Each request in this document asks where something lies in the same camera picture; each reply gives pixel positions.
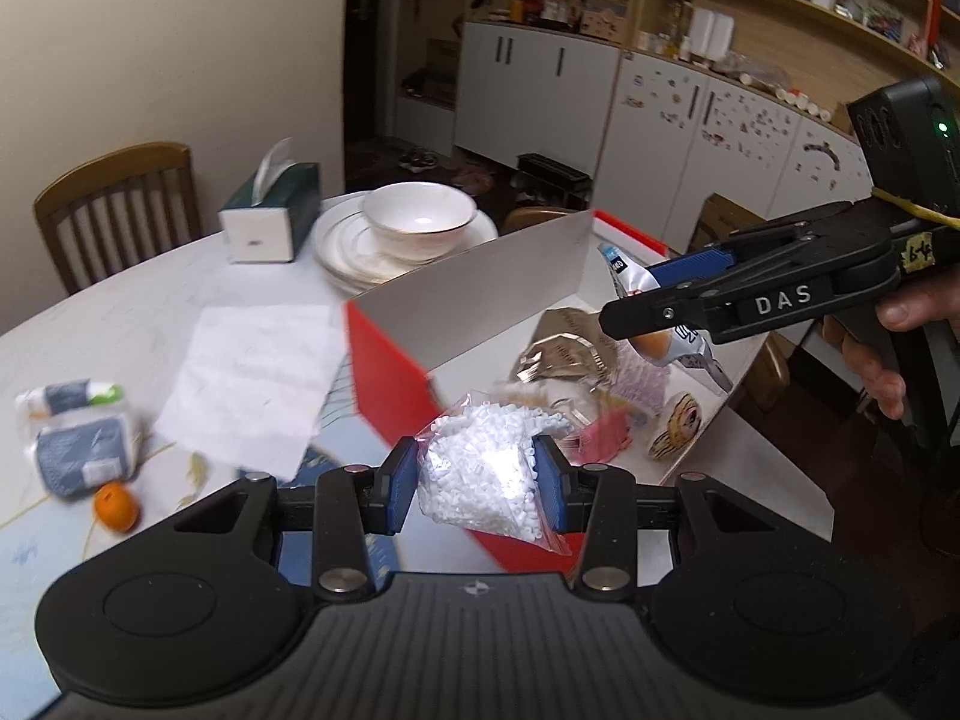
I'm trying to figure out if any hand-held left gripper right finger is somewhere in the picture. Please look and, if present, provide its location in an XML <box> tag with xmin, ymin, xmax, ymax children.
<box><xmin>532</xmin><ymin>435</ymin><xmax>793</xmax><ymax>595</ymax></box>

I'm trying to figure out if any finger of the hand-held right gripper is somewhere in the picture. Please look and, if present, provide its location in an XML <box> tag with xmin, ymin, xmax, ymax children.
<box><xmin>598</xmin><ymin>246</ymin><xmax>835</xmax><ymax>346</ymax></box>
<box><xmin>643</xmin><ymin>201</ymin><xmax>857</xmax><ymax>291</ymax></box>

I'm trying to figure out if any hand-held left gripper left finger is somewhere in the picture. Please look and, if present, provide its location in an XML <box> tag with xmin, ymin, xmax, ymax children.
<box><xmin>161</xmin><ymin>439</ymin><xmax>419</xmax><ymax>602</ymax></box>

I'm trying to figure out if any silver sausage snack packet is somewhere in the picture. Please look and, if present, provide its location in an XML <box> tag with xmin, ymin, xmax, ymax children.
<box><xmin>598</xmin><ymin>242</ymin><xmax>734</xmax><ymax>395</ymax></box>

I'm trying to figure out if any pink sticky note pad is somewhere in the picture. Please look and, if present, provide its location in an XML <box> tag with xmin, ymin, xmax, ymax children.
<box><xmin>559</xmin><ymin>412</ymin><xmax>638</xmax><ymax>466</ymax></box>

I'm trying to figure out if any clear bag of white beads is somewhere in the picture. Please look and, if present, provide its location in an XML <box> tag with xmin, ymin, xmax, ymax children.
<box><xmin>415</xmin><ymin>390</ymin><xmax>578</xmax><ymax>557</ymax></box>

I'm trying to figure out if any cartoon face snack packet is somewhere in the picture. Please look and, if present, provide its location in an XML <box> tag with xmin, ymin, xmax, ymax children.
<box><xmin>646</xmin><ymin>390</ymin><xmax>702</xmax><ymax>460</ymax></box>

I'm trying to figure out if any red cardboard box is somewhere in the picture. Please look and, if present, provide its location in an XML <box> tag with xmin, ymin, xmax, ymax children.
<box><xmin>343</xmin><ymin>208</ymin><xmax>777</xmax><ymax>557</ymax></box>

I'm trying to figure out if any golden foil snack bag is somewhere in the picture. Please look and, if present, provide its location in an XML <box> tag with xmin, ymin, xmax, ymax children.
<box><xmin>514</xmin><ymin>307</ymin><xmax>623</xmax><ymax>391</ymax></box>

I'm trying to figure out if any person's right hand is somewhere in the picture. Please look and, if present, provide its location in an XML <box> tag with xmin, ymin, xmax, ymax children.
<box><xmin>821</xmin><ymin>286</ymin><xmax>960</xmax><ymax>421</ymax></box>

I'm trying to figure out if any white cabinet with stickers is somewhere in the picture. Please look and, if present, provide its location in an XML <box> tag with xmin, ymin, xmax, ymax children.
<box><xmin>592</xmin><ymin>49</ymin><xmax>878</xmax><ymax>248</ymax></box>

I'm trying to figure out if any black floor appliance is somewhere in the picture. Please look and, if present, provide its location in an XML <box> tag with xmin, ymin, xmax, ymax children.
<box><xmin>516</xmin><ymin>152</ymin><xmax>593</xmax><ymax>192</ymax></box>

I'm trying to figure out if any white paper sheet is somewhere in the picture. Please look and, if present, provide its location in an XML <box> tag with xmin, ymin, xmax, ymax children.
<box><xmin>154</xmin><ymin>304</ymin><xmax>346</xmax><ymax>479</ymax></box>

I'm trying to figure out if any white container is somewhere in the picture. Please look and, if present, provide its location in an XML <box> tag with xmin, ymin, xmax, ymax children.
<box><xmin>686</xmin><ymin>7</ymin><xmax>736</xmax><ymax>61</ymax></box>

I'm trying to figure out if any stack of white plates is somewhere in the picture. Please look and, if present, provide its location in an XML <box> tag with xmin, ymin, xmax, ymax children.
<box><xmin>311</xmin><ymin>191</ymin><xmax>501</xmax><ymax>293</ymax></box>

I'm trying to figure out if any white gold-rimmed bowl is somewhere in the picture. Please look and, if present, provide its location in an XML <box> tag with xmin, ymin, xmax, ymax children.
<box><xmin>362</xmin><ymin>181</ymin><xmax>479</xmax><ymax>263</ymax></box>

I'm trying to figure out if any small cardboard box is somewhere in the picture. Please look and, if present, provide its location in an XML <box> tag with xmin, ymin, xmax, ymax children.
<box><xmin>577</xmin><ymin>4</ymin><xmax>627</xmax><ymax>42</ymax></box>

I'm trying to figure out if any orange tangerine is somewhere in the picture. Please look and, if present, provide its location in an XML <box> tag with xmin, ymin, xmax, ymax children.
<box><xmin>93</xmin><ymin>481</ymin><xmax>141</xmax><ymax>533</ymax></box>

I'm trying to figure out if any green and white tissue box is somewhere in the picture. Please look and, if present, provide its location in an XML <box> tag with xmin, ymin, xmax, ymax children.
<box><xmin>217</xmin><ymin>136</ymin><xmax>323</xmax><ymax>265</ymax></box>

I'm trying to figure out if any clear pack of grey tissues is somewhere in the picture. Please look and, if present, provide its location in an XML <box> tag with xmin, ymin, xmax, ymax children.
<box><xmin>15</xmin><ymin>379</ymin><xmax>143</xmax><ymax>500</ymax></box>

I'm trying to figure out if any dark wooden slat-back chair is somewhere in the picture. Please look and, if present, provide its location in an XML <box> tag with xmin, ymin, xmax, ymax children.
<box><xmin>34</xmin><ymin>141</ymin><xmax>202</xmax><ymax>295</ymax></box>

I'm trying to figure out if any yellow cord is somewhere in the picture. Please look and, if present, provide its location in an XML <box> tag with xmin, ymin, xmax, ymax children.
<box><xmin>874</xmin><ymin>187</ymin><xmax>960</xmax><ymax>230</ymax></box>

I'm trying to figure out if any wooden wall shelf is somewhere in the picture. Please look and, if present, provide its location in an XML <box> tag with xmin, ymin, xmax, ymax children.
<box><xmin>626</xmin><ymin>0</ymin><xmax>960</xmax><ymax>91</ymax></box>

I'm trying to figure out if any white cabinet with black handles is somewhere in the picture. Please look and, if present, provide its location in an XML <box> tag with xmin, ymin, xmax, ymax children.
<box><xmin>454</xmin><ymin>19</ymin><xmax>623</xmax><ymax>166</ymax></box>

